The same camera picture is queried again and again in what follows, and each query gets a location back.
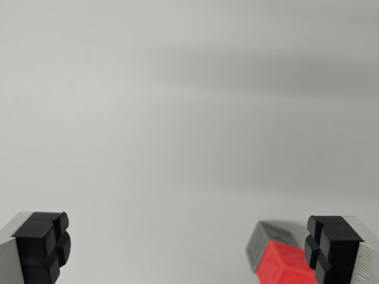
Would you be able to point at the red soft toy cube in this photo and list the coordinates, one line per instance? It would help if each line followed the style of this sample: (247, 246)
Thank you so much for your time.
(281, 263)

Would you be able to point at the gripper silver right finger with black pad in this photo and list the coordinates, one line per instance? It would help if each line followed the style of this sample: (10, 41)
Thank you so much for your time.
(340, 248)

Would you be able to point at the grey soft toy cube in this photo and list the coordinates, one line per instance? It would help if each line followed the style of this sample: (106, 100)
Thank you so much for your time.
(260, 241)

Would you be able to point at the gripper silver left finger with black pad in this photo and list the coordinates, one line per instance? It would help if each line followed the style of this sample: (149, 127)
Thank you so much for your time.
(32, 245)

